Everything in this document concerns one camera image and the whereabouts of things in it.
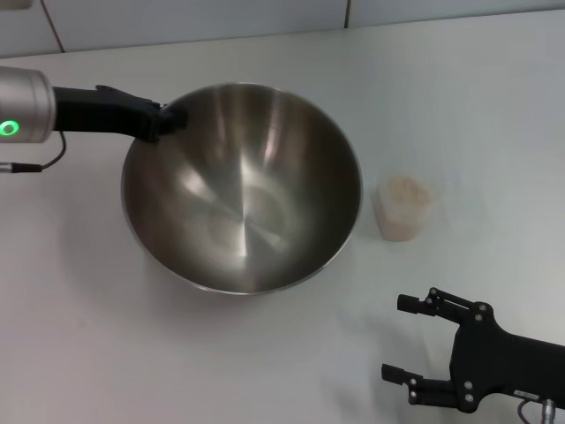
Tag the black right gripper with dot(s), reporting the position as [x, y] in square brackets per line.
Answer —
[507, 364]

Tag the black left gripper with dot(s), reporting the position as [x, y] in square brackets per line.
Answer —
[101, 112]

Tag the stainless steel mixing bowl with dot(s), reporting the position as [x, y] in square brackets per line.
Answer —
[243, 190]

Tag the clear plastic measuring cup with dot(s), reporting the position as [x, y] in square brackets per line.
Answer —
[404, 212]

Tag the white rice grains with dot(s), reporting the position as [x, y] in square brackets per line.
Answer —
[405, 196]

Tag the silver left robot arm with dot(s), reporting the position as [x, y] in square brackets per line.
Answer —
[26, 103]

